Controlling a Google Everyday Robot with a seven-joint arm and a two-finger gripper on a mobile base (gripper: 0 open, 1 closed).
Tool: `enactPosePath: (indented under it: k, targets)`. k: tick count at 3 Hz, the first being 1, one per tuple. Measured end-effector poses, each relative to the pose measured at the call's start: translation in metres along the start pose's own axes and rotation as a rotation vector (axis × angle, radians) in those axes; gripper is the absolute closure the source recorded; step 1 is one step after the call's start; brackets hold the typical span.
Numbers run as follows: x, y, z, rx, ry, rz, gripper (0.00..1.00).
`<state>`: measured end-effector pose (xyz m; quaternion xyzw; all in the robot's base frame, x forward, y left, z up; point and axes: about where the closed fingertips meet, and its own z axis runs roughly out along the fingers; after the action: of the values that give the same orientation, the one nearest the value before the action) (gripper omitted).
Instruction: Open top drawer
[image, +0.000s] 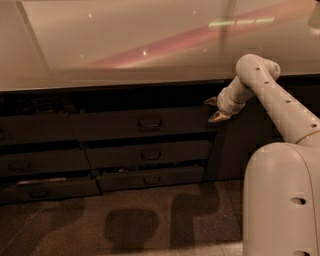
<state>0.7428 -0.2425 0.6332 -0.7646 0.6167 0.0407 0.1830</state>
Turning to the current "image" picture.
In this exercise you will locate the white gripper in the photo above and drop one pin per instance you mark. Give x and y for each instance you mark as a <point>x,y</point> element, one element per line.
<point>226,104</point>

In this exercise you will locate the dark drawer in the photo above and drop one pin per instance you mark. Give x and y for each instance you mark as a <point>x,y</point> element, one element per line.
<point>53,189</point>
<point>38,128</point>
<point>139,123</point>
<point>148,154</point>
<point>150,178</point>
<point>43,162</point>

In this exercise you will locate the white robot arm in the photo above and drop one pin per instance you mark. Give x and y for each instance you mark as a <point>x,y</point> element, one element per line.
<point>281,193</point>

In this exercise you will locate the dark cabinet door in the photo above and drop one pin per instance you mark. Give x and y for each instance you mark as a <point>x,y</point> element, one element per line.
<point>237,139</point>

